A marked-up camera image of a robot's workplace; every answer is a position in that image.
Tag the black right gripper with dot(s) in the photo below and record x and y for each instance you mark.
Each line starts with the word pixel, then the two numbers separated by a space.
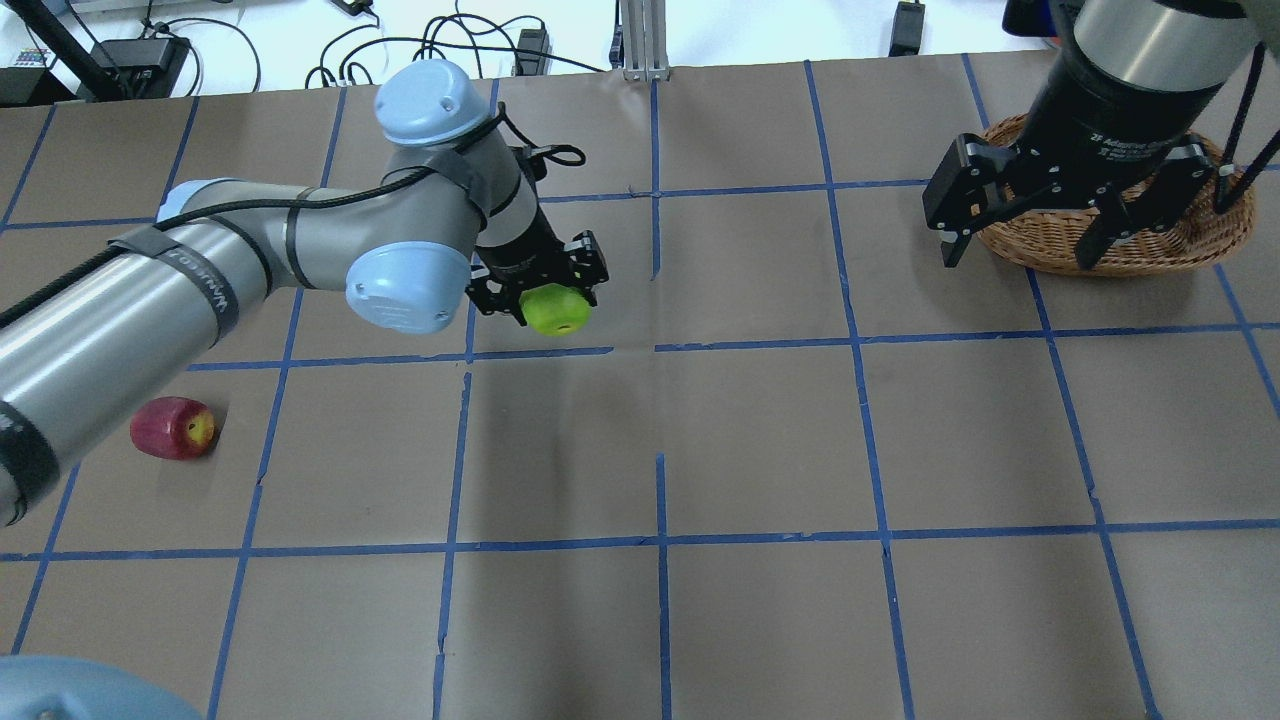
pixel 1100 110

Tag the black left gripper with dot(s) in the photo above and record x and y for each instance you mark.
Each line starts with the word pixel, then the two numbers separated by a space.
pixel 522 247

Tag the green apple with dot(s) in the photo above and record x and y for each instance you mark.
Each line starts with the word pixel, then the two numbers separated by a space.
pixel 555 310

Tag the red apple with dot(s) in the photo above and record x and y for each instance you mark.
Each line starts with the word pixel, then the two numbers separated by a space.
pixel 173 428

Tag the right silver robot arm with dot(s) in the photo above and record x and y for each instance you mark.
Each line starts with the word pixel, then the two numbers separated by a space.
pixel 1171 46

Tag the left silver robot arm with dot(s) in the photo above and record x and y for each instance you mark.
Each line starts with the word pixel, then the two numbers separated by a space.
pixel 456 217

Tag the wicker basket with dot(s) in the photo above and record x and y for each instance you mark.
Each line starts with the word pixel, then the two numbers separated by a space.
pixel 1167 223

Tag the aluminium frame post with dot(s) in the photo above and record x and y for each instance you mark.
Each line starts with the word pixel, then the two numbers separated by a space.
pixel 640 44

